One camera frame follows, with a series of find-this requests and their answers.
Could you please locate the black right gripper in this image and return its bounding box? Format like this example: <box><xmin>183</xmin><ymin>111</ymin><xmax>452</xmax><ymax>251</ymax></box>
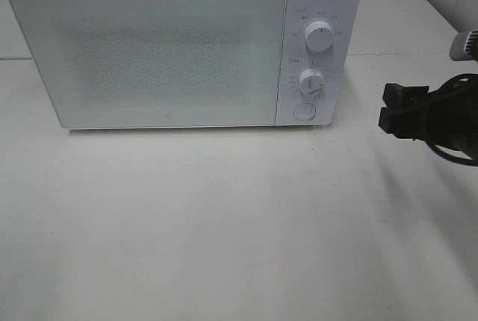
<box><xmin>378</xmin><ymin>74</ymin><xmax>477</xmax><ymax>161</ymax></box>

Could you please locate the white timer knob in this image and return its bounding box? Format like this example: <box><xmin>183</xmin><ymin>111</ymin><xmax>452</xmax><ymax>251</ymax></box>
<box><xmin>299</xmin><ymin>69</ymin><xmax>325</xmax><ymax>96</ymax></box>

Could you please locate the round white door button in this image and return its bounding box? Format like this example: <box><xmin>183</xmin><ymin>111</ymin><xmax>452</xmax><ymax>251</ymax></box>
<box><xmin>294</xmin><ymin>103</ymin><xmax>317</xmax><ymax>123</ymax></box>

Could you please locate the white microwave door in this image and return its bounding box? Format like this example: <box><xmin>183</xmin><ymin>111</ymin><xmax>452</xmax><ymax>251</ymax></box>
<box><xmin>10</xmin><ymin>0</ymin><xmax>285</xmax><ymax>129</ymax></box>

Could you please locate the upper white power knob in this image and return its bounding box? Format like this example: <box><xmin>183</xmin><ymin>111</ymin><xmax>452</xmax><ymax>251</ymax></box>
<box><xmin>303</xmin><ymin>18</ymin><xmax>335</xmax><ymax>52</ymax></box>

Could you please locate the white microwave oven body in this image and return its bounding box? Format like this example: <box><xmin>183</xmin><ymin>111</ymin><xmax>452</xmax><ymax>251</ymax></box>
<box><xmin>4</xmin><ymin>0</ymin><xmax>363</xmax><ymax>136</ymax></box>

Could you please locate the black right camera cable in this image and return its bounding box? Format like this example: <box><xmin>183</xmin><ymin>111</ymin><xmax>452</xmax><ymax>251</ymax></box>
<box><xmin>425</xmin><ymin>74</ymin><xmax>478</xmax><ymax>169</ymax></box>

